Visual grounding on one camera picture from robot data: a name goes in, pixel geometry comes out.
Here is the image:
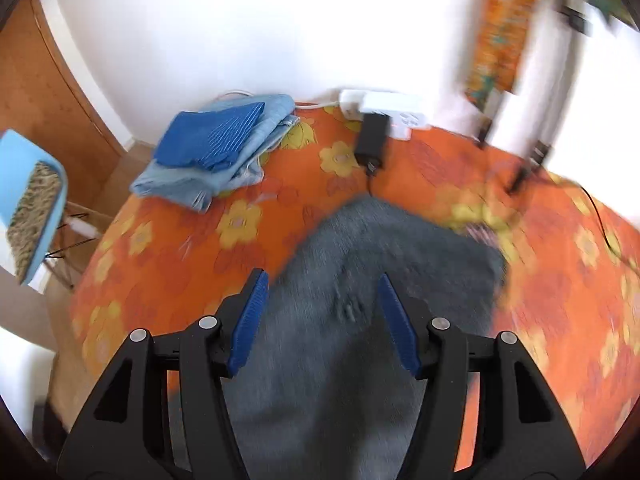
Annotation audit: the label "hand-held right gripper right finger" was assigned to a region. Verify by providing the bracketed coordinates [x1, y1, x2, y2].
[377, 272, 587, 480]

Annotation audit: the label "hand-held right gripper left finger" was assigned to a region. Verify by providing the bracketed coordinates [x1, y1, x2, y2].
[56, 267, 271, 480]

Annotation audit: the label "grey pants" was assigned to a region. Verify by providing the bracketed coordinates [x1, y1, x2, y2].
[220, 196, 508, 480]

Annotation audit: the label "dark blue folded pants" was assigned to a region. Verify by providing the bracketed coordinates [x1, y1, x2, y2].
[154, 101, 266, 171]

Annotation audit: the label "orange floral tablecloth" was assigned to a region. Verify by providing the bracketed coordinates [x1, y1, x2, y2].
[70, 102, 640, 471]

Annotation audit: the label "light blue folded jeans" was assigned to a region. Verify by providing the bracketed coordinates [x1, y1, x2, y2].
[130, 93, 301, 213]

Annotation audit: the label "black power adapter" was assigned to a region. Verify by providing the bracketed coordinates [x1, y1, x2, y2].
[354, 112, 388, 177]

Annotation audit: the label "white power strip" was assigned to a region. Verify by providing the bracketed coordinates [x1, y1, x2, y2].
[340, 89, 431, 141]

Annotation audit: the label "leopard print cushion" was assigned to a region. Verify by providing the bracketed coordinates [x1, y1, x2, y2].
[7, 160, 63, 281]

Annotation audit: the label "blue chair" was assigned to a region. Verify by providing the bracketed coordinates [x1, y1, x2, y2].
[0, 130, 113, 291]

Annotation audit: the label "wooden door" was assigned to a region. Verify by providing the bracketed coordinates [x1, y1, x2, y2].
[0, 0, 128, 221]

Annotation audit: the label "orange patterned scarf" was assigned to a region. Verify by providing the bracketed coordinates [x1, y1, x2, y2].
[465, 0, 547, 111]

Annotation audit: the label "black cable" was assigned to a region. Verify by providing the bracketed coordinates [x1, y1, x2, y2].
[577, 182, 638, 266]

